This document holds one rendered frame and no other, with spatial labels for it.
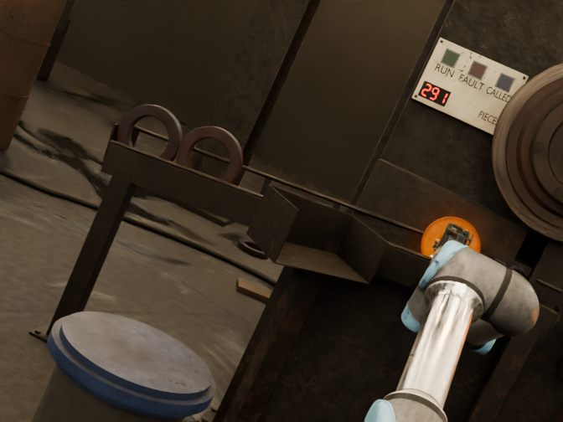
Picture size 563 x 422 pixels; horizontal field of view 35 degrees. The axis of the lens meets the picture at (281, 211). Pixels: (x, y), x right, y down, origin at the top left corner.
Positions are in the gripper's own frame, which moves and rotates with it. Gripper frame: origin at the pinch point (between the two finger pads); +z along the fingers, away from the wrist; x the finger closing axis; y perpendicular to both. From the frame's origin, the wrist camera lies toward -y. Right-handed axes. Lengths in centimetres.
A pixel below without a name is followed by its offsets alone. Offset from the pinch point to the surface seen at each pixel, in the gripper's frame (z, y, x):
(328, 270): -33.2, -8.2, 24.7
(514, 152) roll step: 0.8, 28.2, -3.9
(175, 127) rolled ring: -4, -4, 82
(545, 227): -1.0, 14.2, -19.4
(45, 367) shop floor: -41, -68, 83
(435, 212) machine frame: 6.0, 2.6, 7.5
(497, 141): 2.7, 28.4, 1.2
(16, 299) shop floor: -10, -76, 111
